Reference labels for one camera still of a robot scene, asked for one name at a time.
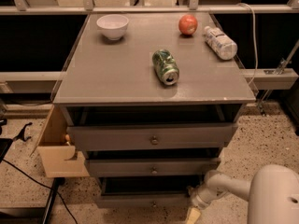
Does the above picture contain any red apple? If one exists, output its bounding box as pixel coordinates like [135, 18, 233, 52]
[178, 14, 198, 35]

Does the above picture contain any grey drawer cabinet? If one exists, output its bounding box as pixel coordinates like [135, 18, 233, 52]
[52, 12, 257, 185]

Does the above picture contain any grey top drawer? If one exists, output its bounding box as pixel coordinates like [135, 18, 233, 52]
[67, 123, 237, 151]

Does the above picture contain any metal frame rail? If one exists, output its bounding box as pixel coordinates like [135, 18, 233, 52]
[0, 0, 299, 16]

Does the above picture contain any green soda can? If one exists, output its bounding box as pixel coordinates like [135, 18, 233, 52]
[152, 49, 179, 86]

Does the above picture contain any light wooden side box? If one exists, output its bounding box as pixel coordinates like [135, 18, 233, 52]
[36, 106, 89, 177]

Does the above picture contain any black clamp tool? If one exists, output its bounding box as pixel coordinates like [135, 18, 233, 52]
[13, 122, 32, 142]

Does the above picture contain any black floor cable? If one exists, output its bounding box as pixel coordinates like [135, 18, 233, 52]
[2, 158, 79, 224]

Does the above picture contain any white ceramic bowl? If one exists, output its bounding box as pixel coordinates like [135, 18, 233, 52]
[96, 14, 129, 40]

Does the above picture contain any black stand base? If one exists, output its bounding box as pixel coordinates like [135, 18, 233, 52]
[0, 177, 65, 224]

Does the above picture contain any grey middle drawer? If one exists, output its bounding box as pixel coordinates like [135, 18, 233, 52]
[85, 158, 221, 177]

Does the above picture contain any white cable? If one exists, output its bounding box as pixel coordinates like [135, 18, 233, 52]
[236, 2, 260, 86]

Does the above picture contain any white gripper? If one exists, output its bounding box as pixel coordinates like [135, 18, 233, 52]
[185, 184, 215, 224]

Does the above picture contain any grey bottom drawer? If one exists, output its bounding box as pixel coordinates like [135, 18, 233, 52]
[96, 175, 204, 208]

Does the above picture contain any clear plastic water bottle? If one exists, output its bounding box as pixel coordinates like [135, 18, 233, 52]
[204, 26, 237, 61]

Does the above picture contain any grey drawer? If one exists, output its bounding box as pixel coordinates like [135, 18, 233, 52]
[67, 123, 237, 151]
[96, 175, 204, 208]
[85, 158, 221, 177]

